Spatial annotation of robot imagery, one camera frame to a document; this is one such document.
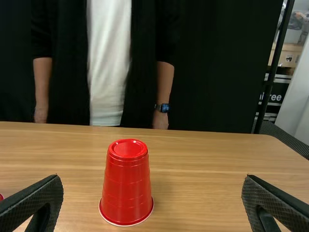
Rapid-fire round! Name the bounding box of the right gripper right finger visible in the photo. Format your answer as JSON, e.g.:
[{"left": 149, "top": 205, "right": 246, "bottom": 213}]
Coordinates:
[{"left": 241, "top": 174, "right": 309, "bottom": 232}]

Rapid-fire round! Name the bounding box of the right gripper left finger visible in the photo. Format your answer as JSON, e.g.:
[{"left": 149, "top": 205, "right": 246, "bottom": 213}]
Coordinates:
[{"left": 0, "top": 174, "right": 65, "bottom": 232}]

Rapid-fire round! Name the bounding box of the grey mesh chair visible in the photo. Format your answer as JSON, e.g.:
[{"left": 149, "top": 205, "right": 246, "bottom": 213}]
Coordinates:
[{"left": 251, "top": 120, "right": 309, "bottom": 160}]

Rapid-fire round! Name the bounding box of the white board panel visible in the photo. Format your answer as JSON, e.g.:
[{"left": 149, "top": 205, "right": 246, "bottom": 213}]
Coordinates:
[{"left": 274, "top": 52, "right": 309, "bottom": 139}]

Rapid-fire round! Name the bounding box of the cardboard box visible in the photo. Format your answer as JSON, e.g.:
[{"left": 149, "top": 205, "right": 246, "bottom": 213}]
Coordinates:
[{"left": 267, "top": 43, "right": 304, "bottom": 71}]

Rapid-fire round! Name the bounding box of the person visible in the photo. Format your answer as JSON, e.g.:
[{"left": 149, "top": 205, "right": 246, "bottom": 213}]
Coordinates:
[{"left": 30, "top": 0, "right": 181, "bottom": 131}]

